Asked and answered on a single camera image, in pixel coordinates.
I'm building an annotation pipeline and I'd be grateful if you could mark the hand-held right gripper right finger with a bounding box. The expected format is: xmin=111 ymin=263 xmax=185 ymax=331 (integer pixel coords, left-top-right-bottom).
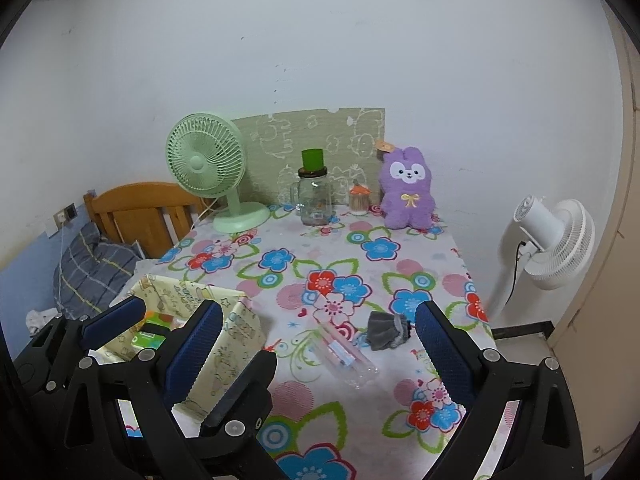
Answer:
xmin=414 ymin=300 xmax=583 ymax=480

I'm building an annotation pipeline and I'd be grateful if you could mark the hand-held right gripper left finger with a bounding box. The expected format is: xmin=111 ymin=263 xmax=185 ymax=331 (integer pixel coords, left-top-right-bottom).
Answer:
xmin=65 ymin=299 xmax=291 ymax=480

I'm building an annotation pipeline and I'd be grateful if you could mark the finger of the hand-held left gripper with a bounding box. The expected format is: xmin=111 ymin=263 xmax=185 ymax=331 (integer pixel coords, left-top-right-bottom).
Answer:
xmin=15 ymin=294 xmax=147 ymax=401
xmin=200 ymin=347 xmax=278 ymax=441

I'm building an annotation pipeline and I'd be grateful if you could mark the yellow printed fabric box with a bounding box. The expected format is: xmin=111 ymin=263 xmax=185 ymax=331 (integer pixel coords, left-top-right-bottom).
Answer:
xmin=87 ymin=274 xmax=268 ymax=423

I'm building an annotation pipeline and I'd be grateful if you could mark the green tissue packet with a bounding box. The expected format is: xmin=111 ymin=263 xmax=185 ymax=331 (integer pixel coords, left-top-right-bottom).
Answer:
xmin=132 ymin=330 xmax=166 ymax=351

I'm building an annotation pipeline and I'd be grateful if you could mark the grey plaid pillow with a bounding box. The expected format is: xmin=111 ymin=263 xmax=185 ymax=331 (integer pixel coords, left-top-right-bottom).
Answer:
xmin=54 ymin=222 xmax=146 ymax=318

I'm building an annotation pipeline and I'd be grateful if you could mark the grey cloth bundle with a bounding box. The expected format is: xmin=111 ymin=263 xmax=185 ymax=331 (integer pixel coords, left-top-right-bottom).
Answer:
xmin=367 ymin=311 xmax=412 ymax=352

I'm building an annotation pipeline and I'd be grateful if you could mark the crumpled white cloth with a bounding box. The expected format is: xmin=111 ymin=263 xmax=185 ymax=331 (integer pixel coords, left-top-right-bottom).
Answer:
xmin=26 ymin=308 xmax=63 ymax=336

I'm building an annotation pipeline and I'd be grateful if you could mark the blue bed sheet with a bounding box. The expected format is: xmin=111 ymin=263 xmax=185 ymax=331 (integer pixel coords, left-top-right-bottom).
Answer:
xmin=0 ymin=240 xmax=91 ymax=361

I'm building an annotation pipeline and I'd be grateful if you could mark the clear plastic bottle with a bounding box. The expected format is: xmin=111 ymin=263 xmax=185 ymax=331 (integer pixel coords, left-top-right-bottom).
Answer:
xmin=312 ymin=324 xmax=381 ymax=390

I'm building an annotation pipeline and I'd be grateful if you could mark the floral tablecloth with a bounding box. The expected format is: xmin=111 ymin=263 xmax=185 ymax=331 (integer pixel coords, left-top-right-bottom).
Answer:
xmin=117 ymin=202 xmax=521 ymax=480

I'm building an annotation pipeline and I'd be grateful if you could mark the purple plush rabbit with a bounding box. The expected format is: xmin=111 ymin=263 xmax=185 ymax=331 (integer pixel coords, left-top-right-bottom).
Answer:
xmin=374 ymin=140 xmax=437 ymax=231

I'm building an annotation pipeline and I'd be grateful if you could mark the white standing fan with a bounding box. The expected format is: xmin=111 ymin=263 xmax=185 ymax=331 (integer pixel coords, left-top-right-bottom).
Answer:
xmin=487 ymin=195 xmax=596 ymax=318

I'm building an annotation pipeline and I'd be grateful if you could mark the orange lid toothpick holder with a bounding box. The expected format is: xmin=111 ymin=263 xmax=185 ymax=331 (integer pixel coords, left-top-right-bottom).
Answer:
xmin=348 ymin=180 xmax=372 ymax=217

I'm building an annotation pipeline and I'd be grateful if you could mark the green desk fan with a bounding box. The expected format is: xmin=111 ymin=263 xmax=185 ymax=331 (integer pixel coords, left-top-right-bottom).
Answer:
xmin=166 ymin=112 xmax=271 ymax=234

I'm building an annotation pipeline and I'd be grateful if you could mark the beige wardrobe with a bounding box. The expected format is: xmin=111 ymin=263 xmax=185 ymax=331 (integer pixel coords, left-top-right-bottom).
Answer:
xmin=545 ymin=0 xmax=640 ymax=471

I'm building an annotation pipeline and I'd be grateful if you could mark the glass mug jar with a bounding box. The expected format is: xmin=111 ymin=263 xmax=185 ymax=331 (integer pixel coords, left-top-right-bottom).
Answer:
xmin=290 ymin=169 xmax=335 ymax=227

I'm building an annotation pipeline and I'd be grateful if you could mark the white charging cable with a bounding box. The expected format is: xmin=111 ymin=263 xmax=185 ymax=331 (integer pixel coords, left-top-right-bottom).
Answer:
xmin=54 ymin=220 xmax=67 ymax=311

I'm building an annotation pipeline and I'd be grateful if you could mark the black fan cable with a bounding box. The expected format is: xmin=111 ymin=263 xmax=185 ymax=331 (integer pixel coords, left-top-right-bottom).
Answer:
xmin=505 ymin=240 xmax=526 ymax=306

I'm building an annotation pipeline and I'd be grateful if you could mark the wall socket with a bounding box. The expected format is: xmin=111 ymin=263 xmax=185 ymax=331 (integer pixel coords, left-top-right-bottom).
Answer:
xmin=50 ymin=203 xmax=77 ymax=236

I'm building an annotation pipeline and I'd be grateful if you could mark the white fan cord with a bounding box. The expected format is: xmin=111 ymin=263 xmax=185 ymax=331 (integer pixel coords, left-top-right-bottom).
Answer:
xmin=196 ymin=197 xmax=222 ymax=223

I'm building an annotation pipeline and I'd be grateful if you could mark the beige patterned wall panel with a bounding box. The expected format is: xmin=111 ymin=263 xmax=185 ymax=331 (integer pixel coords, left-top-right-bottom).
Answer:
xmin=231 ymin=106 xmax=387 ymax=206

